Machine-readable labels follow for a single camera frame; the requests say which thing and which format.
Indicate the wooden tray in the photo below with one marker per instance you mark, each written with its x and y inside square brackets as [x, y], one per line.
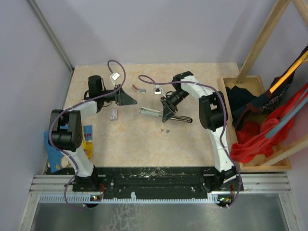
[254, 85]

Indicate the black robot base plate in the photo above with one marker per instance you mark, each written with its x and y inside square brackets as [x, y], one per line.
[155, 183]

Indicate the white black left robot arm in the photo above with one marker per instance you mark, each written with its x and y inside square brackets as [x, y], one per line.
[66, 130]

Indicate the dark patterned cloth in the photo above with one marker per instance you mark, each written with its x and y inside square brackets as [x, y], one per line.
[243, 103]

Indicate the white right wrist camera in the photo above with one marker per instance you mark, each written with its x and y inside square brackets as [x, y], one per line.
[157, 91]

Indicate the blue yellow cartoon cloth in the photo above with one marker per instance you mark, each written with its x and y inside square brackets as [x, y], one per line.
[57, 161]

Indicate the red cloth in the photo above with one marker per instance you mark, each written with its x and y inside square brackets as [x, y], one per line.
[274, 129]

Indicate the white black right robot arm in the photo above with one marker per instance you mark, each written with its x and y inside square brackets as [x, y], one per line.
[212, 116]

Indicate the pink white mini stapler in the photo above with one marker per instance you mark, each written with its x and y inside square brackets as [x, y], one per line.
[142, 91]

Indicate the black grey large stapler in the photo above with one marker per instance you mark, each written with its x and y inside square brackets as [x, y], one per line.
[164, 117]

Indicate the aluminium rail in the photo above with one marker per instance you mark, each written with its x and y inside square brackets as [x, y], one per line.
[54, 189]

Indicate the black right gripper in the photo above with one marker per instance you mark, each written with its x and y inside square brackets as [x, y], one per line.
[168, 111]

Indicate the red white staple box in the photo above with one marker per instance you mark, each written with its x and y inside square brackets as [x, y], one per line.
[113, 114]

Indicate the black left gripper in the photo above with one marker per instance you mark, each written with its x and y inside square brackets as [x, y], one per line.
[123, 98]

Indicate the wooden frame beam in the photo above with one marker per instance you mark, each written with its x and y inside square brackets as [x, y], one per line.
[273, 18]

